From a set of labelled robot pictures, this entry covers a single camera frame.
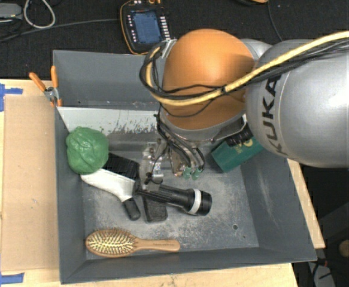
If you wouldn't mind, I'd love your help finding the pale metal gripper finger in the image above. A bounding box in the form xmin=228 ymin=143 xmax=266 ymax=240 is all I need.
xmin=140 ymin=172 xmax=165 ymax=193
xmin=139 ymin=142 xmax=166 ymax=173

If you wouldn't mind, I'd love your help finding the dark grey sponge block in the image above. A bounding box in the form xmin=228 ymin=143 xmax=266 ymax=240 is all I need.
xmin=142 ymin=196 xmax=169 ymax=223

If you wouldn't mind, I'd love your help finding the black flashlight with white band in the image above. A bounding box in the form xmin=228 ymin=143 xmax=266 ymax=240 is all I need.
xmin=134 ymin=184 xmax=213 ymax=216

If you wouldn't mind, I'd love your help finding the dark green box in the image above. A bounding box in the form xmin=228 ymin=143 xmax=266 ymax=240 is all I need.
xmin=211 ymin=136 xmax=265 ymax=173

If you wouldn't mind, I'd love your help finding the green toy lettuce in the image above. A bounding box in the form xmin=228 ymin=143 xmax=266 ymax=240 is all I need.
xmin=65 ymin=126 xmax=110 ymax=175

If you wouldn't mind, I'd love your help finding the grey metal bin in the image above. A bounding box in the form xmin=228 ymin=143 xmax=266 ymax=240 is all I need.
xmin=51 ymin=49 xmax=318 ymax=284

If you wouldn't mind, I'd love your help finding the wooden hairbrush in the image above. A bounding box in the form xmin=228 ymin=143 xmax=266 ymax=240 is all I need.
xmin=85 ymin=228 xmax=181 ymax=258

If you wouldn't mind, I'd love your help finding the brown cardboard board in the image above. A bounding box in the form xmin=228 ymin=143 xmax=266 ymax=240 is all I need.
xmin=0 ymin=94 xmax=62 ymax=273

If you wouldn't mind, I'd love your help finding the black cylinder on white bracket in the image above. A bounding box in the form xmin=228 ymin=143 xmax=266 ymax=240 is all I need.
xmin=225 ymin=114 xmax=254 ymax=149

